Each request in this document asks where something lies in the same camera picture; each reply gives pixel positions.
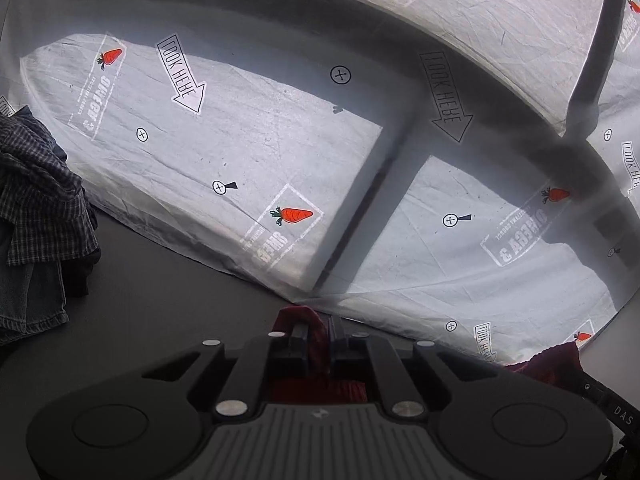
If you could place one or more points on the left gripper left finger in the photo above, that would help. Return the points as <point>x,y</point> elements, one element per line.
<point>263,360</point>

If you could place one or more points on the white printed backdrop cloth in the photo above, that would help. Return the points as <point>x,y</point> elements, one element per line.
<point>466,170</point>

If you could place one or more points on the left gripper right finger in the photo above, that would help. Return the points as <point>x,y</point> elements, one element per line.
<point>375,358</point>

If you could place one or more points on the blue denim jeans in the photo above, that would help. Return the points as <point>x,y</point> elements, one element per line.
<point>32,299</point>

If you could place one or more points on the red checkered cloth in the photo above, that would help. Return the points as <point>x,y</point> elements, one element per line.
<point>555,366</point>

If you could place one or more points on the black garment in pile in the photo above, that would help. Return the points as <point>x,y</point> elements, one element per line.
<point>75,275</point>

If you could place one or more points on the blue plaid shirt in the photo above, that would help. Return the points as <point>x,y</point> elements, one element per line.
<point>41,197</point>

